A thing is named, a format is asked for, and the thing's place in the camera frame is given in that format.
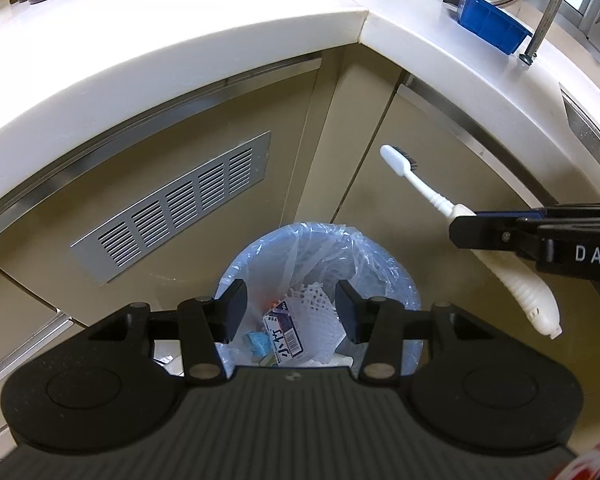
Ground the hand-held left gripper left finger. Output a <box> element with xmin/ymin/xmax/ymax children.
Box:
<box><xmin>80</xmin><ymin>279</ymin><xmax>249</xmax><ymax>386</ymax></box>

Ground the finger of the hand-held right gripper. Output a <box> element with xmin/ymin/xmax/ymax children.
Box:
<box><xmin>449</xmin><ymin>215</ymin><xmax>542</xmax><ymax>261</ymax></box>
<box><xmin>475</xmin><ymin>204</ymin><xmax>549</xmax><ymax>219</ymax></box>

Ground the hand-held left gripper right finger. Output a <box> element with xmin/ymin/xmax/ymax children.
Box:
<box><xmin>335</xmin><ymin>280</ymin><xmax>503</xmax><ymax>383</ymax></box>

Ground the white foam fruit net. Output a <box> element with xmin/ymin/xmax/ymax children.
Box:
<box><xmin>286</xmin><ymin>280</ymin><xmax>347</xmax><ymax>362</ymax></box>

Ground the blue wrapper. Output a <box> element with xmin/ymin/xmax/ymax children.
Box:
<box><xmin>245</xmin><ymin>331</ymin><xmax>271</xmax><ymax>361</ymax></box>

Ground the white toothbrush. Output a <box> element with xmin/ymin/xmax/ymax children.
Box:
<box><xmin>380</xmin><ymin>145</ymin><xmax>564</xmax><ymax>339</ymax></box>

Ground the waste bin with blue liner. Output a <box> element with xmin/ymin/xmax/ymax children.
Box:
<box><xmin>215</xmin><ymin>221</ymin><xmax>424</xmax><ymax>379</ymax></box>

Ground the white purple printed carton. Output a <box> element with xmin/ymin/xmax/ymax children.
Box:
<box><xmin>262</xmin><ymin>300</ymin><xmax>306</xmax><ymax>361</ymax></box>

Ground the beige cabinet door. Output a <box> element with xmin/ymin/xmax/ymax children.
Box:
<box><xmin>330</xmin><ymin>82</ymin><xmax>600</xmax><ymax>321</ymax></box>

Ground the grey cabinet vent grille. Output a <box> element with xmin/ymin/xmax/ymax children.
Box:
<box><xmin>70</xmin><ymin>131</ymin><xmax>272</xmax><ymax>286</ymax></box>

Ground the steel sink rim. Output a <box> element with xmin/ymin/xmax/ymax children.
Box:
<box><xmin>560</xmin><ymin>85</ymin><xmax>600</xmax><ymax>159</ymax></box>

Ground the narrow beige corner panel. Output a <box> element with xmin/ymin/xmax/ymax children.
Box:
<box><xmin>285</xmin><ymin>45</ymin><xmax>407</xmax><ymax>233</ymax></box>

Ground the beige cabinet panel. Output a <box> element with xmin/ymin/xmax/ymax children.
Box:
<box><xmin>0</xmin><ymin>52</ymin><xmax>324</xmax><ymax>332</ymax></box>

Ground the blue plastic basket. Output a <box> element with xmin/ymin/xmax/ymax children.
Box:
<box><xmin>455</xmin><ymin>0</ymin><xmax>531</xmax><ymax>55</ymax></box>

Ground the red white clothing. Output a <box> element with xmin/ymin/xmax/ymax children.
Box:
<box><xmin>550</xmin><ymin>440</ymin><xmax>600</xmax><ymax>480</ymax></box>

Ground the metal rod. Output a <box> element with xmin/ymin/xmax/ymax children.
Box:
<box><xmin>517</xmin><ymin>0</ymin><xmax>579</xmax><ymax>66</ymax></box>

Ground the beige cabinet drawer front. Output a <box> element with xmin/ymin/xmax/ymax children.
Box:
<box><xmin>0</xmin><ymin>249</ymin><xmax>89</xmax><ymax>442</ymax></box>

